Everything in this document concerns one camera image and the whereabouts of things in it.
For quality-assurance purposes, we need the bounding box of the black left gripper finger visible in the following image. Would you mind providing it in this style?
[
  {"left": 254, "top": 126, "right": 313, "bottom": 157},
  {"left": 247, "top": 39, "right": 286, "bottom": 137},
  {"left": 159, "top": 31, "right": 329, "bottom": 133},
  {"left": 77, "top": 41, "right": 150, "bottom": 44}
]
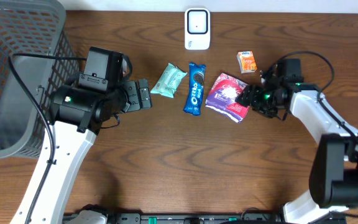
[
  {"left": 138, "top": 78, "right": 152, "bottom": 109},
  {"left": 126, "top": 81, "right": 140, "bottom": 112}
]

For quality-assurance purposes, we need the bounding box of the red purple snack bag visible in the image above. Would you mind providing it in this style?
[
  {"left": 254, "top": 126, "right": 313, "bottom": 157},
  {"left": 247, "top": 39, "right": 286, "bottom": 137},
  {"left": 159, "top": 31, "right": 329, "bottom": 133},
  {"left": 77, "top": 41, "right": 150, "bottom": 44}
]
[{"left": 205, "top": 73, "right": 249, "bottom": 123}]

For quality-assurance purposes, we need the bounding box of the small orange carton box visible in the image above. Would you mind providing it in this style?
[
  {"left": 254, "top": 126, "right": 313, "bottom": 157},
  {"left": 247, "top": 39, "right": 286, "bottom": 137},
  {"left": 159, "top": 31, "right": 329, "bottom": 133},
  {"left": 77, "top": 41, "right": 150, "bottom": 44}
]
[{"left": 237, "top": 51, "right": 257, "bottom": 73}]

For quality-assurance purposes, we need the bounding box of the blue Oreo cookie pack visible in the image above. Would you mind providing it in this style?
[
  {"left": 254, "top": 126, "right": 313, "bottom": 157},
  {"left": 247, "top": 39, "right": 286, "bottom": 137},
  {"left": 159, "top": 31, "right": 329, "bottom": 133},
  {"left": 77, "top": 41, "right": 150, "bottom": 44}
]
[{"left": 183, "top": 62, "right": 206, "bottom": 116}]

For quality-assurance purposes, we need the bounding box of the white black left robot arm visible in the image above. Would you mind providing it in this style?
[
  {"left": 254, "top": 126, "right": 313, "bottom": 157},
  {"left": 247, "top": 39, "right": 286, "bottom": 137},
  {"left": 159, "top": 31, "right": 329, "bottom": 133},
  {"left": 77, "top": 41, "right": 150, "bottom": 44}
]
[{"left": 11, "top": 78, "right": 152, "bottom": 223}]

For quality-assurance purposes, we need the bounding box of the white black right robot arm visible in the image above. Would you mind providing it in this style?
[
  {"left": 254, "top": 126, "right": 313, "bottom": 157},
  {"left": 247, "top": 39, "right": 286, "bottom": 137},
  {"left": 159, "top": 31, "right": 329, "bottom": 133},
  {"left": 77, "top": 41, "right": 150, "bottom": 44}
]
[{"left": 236, "top": 76, "right": 358, "bottom": 223}]

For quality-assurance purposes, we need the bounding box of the white barcode scanner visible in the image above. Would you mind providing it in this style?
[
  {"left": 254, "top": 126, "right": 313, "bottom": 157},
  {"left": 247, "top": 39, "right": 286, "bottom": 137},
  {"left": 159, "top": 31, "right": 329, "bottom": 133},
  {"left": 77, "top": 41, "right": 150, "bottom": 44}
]
[{"left": 185, "top": 7, "right": 211, "bottom": 50}]

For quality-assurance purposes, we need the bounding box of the mint green wipes pack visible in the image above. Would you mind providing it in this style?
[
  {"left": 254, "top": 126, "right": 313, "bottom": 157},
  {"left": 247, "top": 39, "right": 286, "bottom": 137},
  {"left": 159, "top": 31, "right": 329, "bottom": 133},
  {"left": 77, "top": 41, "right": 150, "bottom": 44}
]
[{"left": 150, "top": 63, "right": 188, "bottom": 98}]

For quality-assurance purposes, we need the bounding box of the grey plastic basket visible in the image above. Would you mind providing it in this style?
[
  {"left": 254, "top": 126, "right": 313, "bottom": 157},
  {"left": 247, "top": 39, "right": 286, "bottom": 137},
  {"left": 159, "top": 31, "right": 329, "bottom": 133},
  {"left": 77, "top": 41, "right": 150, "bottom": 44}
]
[{"left": 0, "top": 0, "right": 79, "bottom": 158}]

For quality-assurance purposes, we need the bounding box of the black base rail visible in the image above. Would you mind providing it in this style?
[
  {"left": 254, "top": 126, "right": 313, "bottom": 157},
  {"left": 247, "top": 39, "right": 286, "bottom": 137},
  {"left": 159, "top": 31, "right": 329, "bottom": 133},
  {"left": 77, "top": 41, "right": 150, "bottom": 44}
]
[{"left": 62, "top": 203, "right": 347, "bottom": 224}]

